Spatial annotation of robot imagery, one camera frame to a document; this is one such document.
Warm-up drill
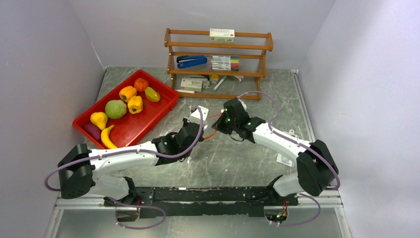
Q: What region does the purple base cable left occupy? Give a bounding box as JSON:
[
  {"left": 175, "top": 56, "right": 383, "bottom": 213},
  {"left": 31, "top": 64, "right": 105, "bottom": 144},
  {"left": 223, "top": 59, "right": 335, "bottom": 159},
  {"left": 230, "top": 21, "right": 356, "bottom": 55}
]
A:
[{"left": 105, "top": 196, "right": 167, "bottom": 230}]

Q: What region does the orange red pepper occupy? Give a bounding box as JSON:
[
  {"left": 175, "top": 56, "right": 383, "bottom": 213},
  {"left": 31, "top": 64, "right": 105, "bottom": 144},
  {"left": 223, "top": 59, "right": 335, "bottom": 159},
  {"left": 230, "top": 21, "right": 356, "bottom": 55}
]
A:
[{"left": 134, "top": 78, "right": 149, "bottom": 92}]

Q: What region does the white box on top shelf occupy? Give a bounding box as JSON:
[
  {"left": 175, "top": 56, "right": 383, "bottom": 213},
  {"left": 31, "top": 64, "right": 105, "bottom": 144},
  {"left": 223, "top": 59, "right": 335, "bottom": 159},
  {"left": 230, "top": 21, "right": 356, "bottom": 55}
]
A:
[{"left": 209, "top": 28, "right": 235, "bottom": 43}]

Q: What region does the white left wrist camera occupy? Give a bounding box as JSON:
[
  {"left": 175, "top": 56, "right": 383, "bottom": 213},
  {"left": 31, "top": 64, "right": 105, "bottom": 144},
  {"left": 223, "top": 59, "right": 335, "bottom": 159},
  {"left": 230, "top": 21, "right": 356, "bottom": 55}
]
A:
[{"left": 188, "top": 106, "right": 209, "bottom": 124}]

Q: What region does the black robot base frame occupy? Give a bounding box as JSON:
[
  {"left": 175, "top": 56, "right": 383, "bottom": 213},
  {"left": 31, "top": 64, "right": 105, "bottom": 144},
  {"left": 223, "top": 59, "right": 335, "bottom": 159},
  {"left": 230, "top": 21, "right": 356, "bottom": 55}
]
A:
[{"left": 120, "top": 179, "right": 298, "bottom": 218}]

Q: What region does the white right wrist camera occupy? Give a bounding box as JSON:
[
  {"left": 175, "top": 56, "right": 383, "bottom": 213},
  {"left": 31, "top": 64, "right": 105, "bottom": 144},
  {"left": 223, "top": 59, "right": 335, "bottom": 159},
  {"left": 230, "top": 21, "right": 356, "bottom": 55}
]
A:
[{"left": 236, "top": 98, "right": 247, "bottom": 110}]

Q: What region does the blue stapler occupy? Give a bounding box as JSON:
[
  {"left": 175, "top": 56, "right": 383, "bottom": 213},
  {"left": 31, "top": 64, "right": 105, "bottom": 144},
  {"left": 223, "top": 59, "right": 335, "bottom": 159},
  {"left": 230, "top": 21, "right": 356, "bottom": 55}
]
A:
[{"left": 176, "top": 55, "right": 208, "bottom": 69}]

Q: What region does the yellow banana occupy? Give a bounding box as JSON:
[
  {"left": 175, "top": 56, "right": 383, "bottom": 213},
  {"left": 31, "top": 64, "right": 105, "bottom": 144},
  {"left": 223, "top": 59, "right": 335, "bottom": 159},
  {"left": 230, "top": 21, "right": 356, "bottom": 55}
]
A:
[{"left": 101, "top": 125, "right": 118, "bottom": 149}]

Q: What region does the yellow orange bell pepper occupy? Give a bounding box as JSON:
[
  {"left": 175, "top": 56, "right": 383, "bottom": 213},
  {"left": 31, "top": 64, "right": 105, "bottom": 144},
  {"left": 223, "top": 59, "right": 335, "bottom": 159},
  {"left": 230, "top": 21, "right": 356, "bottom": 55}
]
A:
[{"left": 119, "top": 86, "right": 137, "bottom": 103}]

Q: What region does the green round cabbage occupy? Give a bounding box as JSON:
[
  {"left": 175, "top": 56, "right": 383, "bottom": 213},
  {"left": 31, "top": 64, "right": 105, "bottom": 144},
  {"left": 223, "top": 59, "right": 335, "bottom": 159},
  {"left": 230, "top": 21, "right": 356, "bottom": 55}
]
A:
[{"left": 105, "top": 100, "right": 127, "bottom": 119}]

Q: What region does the green white marker pen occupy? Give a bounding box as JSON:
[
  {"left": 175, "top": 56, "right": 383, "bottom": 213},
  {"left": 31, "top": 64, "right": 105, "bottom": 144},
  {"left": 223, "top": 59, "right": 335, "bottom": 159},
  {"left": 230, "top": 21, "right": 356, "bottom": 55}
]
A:
[{"left": 213, "top": 75, "right": 227, "bottom": 91}]

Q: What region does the white staples box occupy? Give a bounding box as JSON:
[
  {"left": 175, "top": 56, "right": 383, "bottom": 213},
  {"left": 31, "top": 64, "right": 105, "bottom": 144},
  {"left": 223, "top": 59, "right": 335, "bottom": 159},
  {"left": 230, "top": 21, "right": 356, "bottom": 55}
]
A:
[{"left": 180, "top": 78, "right": 203, "bottom": 92}]

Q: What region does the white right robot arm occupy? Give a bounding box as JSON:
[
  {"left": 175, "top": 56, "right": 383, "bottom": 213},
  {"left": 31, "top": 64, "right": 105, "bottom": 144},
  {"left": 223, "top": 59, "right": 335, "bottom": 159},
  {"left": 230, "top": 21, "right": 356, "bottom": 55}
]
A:
[{"left": 212, "top": 98, "right": 339, "bottom": 205}]

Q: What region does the purple eggplant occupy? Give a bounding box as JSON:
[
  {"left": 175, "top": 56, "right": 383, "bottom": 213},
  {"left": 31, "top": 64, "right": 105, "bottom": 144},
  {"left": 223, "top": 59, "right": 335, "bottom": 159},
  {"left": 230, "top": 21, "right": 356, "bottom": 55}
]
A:
[{"left": 83, "top": 123, "right": 101, "bottom": 141}]

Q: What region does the pack of coloured markers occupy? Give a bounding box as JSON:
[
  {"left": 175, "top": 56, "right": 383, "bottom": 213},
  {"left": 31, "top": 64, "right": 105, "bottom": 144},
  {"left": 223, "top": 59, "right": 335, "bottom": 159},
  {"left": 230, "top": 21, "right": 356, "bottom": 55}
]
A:
[{"left": 210, "top": 56, "right": 240, "bottom": 71}]

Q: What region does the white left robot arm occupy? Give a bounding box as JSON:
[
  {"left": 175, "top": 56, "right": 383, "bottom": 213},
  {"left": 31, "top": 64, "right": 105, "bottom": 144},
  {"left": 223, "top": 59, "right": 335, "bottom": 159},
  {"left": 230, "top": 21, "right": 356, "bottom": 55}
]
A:
[{"left": 57, "top": 118, "right": 206, "bottom": 206}]

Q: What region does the yellow green mango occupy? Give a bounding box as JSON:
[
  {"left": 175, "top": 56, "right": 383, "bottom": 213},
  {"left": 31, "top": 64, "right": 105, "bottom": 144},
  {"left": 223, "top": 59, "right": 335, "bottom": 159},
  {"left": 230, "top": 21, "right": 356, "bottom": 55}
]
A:
[{"left": 145, "top": 87, "right": 160, "bottom": 102}]

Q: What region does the yellow pear squash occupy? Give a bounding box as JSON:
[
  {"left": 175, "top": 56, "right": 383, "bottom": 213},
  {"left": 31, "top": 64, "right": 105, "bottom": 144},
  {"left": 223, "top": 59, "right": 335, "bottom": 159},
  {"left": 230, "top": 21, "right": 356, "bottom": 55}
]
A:
[{"left": 90, "top": 112, "right": 108, "bottom": 130}]

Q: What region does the red plastic tray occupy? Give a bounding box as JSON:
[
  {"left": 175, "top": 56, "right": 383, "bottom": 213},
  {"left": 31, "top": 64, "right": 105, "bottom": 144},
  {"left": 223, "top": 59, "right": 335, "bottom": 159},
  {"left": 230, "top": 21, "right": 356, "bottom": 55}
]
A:
[{"left": 73, "top": 69, "right": 179, "bottom": 149}]

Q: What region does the wooden three-tier shelf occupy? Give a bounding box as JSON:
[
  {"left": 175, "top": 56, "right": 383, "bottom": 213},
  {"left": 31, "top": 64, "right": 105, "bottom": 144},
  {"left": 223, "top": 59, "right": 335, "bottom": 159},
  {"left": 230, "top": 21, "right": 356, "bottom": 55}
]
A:
[{"left": 164, "top": 28, "right": 274, "bottom": 100}]

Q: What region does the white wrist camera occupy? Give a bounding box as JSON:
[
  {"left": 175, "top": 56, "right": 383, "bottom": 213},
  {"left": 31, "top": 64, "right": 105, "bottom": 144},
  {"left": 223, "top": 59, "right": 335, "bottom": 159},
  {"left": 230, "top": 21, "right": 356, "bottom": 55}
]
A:
[
  {"left": 188, "top": 106, "right": 209, "bottom": 124},
  {"left": 236, "top": 98, "right": 247, "bottom": 110}
]

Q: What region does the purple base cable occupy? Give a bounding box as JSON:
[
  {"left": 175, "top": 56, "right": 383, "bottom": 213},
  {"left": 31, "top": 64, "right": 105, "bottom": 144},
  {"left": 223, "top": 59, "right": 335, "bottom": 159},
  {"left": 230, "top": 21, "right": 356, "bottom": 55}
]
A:
[
  {"left": 105, "top": 196, "right": 167, "bottom": 230},
  {"left": 269, "top": 193, "right": 321, "bottom": 228}
]

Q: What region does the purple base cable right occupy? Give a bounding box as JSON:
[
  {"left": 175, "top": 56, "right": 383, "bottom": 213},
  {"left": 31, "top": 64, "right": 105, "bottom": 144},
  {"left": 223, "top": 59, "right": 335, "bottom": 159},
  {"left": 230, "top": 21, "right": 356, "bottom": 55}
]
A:
[{"left": 269, "top": 193, "right": 321, "bottom": 228}]

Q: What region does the clear zip top bag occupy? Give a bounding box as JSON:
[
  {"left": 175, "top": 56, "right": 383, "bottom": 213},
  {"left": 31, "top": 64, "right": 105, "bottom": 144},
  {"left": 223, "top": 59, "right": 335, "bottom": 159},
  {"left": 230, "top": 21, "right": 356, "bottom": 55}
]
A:
[{"left": 177, "top": 112, "right": 227, "bottom": 142}]

